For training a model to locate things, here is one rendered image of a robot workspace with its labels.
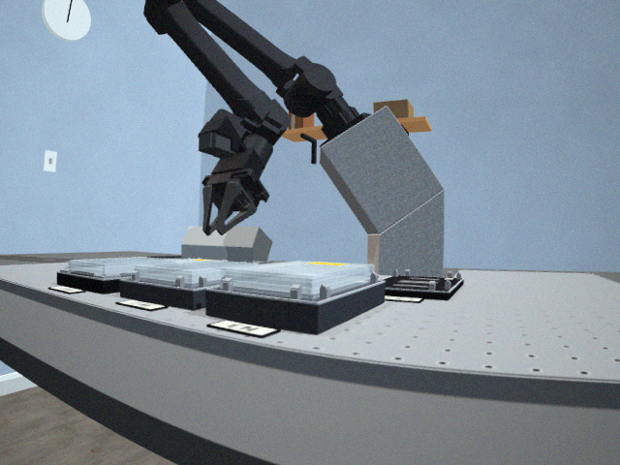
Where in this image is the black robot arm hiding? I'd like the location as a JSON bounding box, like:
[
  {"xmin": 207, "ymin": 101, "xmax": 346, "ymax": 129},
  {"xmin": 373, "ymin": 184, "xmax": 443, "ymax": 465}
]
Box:
[{"xmin": 143, "ymin": 0, "xmax": 371, "ymax": 175}]

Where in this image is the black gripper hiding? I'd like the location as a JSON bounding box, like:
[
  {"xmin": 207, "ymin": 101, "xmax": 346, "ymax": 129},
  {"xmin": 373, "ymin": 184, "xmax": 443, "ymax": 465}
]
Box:
[{"xmin": 202, "ymin": 164, "xmax": 269, "ymax": 235}]

